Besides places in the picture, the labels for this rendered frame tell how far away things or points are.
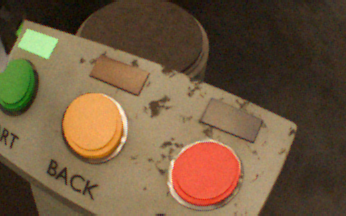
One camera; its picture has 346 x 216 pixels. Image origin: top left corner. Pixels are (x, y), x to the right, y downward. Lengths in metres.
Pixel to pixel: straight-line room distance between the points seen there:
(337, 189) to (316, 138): 0.14
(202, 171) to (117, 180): 0.05
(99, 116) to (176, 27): 0.20
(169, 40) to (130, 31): 0.03
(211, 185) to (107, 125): 0.07
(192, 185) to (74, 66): 0.11
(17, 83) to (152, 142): 0.11
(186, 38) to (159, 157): 0.20
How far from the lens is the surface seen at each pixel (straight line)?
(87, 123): 0.43
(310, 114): 1.28
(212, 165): 0.42
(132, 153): 0.43
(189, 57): 0.59
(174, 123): 0.44
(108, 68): 0.45
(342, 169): 1.23
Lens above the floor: 0.95
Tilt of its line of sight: 51 degrees down
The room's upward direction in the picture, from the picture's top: 9 degrees clockwise
